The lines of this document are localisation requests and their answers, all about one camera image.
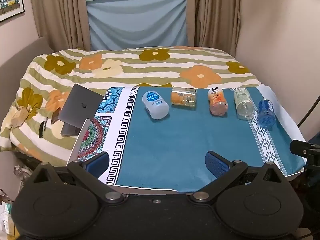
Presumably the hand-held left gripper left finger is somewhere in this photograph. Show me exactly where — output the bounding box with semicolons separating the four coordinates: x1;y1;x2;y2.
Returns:
32;151;125;203

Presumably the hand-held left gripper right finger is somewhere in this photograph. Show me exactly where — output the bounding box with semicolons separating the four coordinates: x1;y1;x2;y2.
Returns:
190;151;286;203

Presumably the clear suction cup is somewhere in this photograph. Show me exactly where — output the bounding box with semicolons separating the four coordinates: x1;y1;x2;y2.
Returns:
13;164;33;181

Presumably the blue patterned table mat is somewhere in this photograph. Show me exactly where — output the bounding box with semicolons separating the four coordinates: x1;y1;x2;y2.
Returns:
77;86;307;193

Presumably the grey laptop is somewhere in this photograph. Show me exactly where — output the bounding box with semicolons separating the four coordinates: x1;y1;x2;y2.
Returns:
60;83;106;137

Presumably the dark smartphone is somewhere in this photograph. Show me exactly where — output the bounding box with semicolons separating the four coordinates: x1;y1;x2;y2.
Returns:
50;107;62;125

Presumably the orange plastic drink bottle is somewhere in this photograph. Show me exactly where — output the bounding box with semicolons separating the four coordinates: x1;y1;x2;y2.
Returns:
207;87;229;117

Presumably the clear bottle with green label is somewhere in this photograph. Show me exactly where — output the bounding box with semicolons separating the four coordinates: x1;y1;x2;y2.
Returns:
233;87;256;121

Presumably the blue plastic bottle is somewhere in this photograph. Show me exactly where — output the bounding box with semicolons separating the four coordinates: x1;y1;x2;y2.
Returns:
257;99;276;128

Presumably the glass jar with orange label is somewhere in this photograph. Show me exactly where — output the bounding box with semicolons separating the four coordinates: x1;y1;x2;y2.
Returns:
171;86;197;109

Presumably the white bottle with blue label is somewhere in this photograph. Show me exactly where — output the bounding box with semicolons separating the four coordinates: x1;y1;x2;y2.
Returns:
142;90;170;120

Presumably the beige tag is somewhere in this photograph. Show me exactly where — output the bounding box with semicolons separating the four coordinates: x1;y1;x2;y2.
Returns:
11;105;33;128

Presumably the floral striped blanket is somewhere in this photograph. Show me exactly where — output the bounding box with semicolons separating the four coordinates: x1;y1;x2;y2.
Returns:
0;45;263;156

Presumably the light blue cloth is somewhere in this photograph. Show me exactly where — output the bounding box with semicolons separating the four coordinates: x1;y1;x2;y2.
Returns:
85;0;189;51

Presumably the beige curtain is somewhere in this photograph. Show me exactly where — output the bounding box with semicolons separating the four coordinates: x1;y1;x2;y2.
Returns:
186;0;242;56
28;0;92;52

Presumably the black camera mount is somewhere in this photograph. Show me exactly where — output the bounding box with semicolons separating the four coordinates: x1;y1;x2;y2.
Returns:
289;139;320;188

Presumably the black cable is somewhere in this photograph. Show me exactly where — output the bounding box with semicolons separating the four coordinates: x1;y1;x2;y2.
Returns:
297;99;320;128

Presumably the grey upholstered bed frame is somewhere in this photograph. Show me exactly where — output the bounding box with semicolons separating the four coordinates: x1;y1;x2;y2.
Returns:
0;36;55;127

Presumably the framed wall poster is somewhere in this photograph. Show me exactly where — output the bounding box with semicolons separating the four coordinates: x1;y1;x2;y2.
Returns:
0;0;26;22

